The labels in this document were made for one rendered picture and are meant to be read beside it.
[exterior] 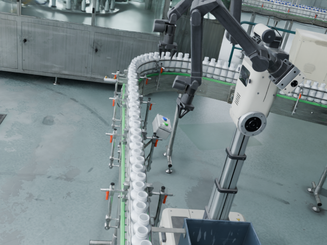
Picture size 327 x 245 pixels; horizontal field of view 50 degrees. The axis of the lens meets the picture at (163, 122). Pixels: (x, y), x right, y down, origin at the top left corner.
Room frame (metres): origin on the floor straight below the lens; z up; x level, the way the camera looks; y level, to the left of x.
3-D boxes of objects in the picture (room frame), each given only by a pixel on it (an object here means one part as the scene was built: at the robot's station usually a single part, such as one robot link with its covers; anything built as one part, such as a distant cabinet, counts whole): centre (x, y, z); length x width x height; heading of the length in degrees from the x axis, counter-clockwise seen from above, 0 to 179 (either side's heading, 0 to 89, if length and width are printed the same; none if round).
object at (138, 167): (1.19, 0.07, 1.08); 0.06 x 0.06 x 0.17
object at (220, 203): (1.87, -0.47, 0.49); 0.13 x 0.13 x 0.40; 11
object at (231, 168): (1.87, -0.47, 0.74); 0.11 x 0.11 x 0.40; 11
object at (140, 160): (1.25, 0.07, 1.08); 0.06 x 0.06 x 0.17
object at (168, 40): (1.99, 0.06, 1.51); 0.10 x 0.07 x 0.07; 101
